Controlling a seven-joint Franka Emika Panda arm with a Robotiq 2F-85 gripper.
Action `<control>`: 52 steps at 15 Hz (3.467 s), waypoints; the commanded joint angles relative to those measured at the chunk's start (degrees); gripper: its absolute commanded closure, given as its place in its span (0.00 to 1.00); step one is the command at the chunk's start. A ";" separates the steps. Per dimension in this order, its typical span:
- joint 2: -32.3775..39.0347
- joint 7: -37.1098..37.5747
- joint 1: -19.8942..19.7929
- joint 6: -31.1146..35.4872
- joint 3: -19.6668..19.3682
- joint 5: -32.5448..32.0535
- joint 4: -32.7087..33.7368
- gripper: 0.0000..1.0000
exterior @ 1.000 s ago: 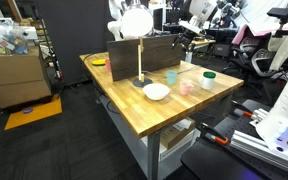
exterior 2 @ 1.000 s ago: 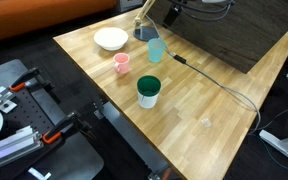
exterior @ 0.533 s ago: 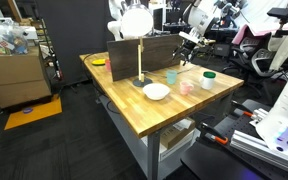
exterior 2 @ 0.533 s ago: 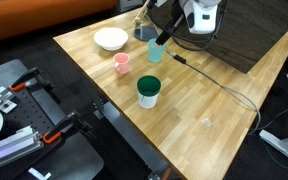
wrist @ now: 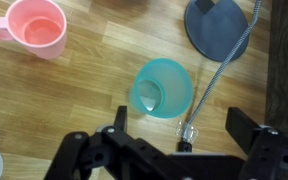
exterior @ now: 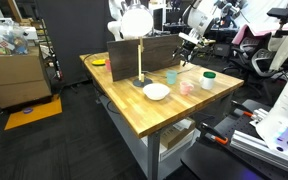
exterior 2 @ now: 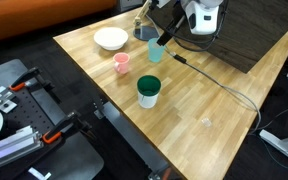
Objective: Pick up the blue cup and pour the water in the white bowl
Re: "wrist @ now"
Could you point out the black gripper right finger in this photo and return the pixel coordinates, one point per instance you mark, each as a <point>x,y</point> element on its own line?
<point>242,130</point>

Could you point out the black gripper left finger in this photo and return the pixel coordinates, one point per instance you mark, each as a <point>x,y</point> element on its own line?
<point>120,117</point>

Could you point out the blue translucent plastic cup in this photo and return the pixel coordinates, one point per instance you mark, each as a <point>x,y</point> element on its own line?
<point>165,88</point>

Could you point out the dark wooden board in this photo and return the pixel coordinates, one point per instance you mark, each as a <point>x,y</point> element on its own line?
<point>285,66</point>

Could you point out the pink plastic mug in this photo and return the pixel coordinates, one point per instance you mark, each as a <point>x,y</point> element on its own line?
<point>40,33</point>

